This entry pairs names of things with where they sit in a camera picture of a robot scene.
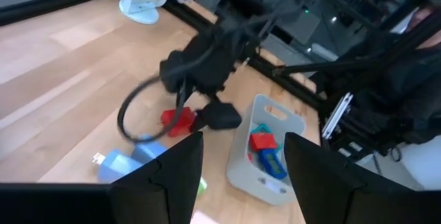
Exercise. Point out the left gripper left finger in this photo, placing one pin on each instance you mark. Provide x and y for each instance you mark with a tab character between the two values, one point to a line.
165	189

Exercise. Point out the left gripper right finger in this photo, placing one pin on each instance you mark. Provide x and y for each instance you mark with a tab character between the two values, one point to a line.
317	189

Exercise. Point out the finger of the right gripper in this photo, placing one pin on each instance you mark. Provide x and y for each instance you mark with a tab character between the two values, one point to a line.
220	117
181	103

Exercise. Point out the red box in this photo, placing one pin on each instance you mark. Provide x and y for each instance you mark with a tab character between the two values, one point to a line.
184	122

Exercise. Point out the red plastic case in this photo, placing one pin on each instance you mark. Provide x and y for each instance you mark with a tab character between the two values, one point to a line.
263	142

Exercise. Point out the green and white box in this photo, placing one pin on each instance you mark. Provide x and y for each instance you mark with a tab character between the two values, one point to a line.
202	186

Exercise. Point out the pink and white box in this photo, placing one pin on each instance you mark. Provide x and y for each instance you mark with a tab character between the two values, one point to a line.
203	218

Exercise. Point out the blue rectangular case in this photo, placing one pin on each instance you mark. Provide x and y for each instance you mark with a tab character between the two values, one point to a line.
272	163

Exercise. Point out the grey plastic bin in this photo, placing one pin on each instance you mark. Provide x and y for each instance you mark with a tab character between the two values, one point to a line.
248	179

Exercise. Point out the person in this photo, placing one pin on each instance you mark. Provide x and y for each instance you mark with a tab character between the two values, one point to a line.
413	79

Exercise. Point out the black table frame rail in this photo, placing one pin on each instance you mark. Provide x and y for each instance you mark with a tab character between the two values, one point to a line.
296	88

